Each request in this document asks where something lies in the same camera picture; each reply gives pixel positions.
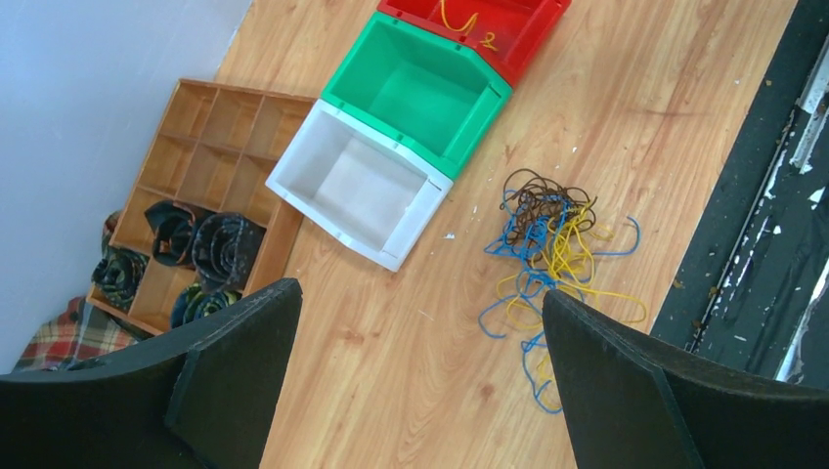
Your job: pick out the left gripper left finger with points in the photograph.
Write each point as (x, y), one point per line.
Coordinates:
(202, 395)

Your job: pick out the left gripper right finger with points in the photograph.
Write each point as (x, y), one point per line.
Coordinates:
(633, 401)

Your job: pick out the plaid cloth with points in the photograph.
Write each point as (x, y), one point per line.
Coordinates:
(76, 335)

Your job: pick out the wooden compartment tray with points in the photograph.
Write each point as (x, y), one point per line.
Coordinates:
(214, 147)

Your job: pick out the white plastic bin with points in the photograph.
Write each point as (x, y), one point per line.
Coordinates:
(370, 192)

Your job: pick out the green plastic bin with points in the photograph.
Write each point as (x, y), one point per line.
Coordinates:
(436, 97)

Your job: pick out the red plastic bin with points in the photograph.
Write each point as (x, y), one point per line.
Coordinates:
(506, 34)

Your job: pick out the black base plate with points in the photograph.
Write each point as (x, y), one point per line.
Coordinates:
(751, 291)

